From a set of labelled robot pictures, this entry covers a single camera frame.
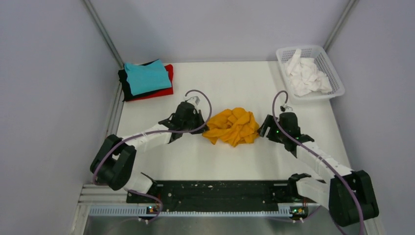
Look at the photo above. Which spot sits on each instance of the black folded t shirt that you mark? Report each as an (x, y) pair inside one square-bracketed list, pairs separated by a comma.
[(122, 77)]

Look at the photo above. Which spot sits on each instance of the left aluminium frame post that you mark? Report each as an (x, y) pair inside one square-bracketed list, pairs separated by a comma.
[(103, 31)]

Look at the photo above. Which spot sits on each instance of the white plastic laundry basket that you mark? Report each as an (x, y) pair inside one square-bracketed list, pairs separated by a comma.
[(323, 63)]

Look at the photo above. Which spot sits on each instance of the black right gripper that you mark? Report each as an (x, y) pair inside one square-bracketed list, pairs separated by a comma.
[(268, 122)]

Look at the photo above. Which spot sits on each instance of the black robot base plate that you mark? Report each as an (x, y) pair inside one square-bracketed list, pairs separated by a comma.
[(220, 196)]

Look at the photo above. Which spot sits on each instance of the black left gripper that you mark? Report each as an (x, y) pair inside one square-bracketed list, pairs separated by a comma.
[(197, 114)]

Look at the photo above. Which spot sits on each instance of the aluminium frame post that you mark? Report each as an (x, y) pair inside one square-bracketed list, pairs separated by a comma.
[(351, 4), (103, 31)]

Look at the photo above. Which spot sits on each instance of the white crumpled t shirt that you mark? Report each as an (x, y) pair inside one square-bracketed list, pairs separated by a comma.
[(304, 75)]

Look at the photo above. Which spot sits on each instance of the white slotted cable duct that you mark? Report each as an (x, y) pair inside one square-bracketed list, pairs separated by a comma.
[(143, 211)]

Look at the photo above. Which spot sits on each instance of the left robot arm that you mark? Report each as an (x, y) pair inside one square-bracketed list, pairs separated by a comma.
[(113, 165)]

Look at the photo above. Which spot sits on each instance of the orange t shirt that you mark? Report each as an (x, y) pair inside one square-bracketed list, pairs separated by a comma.
[(234, 127)]

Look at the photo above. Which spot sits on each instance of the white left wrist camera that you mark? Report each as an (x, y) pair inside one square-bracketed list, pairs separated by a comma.
[(194, 100)]

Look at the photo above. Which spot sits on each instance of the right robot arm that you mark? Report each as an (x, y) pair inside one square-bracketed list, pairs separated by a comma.
[(348, 195)]

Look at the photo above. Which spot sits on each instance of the right aluminium frame post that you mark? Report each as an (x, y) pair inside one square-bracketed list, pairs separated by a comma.
[(351, 4)]

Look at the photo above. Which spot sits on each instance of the teal folded t shirt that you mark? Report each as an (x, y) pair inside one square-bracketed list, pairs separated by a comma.
[(149, 78)]

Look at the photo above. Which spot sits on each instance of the red folded t shirt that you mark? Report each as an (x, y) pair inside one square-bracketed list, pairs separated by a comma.
[(161, 92)]

